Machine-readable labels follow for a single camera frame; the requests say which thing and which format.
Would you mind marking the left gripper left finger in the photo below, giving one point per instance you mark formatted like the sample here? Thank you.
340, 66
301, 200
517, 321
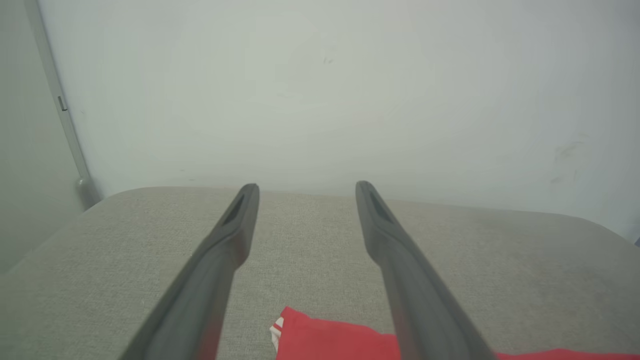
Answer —
210, 290

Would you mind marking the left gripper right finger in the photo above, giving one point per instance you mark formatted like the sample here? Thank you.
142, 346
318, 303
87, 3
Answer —
415, 300

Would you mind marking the red white sports jersey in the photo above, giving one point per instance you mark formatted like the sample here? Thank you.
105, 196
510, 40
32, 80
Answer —
325, 340

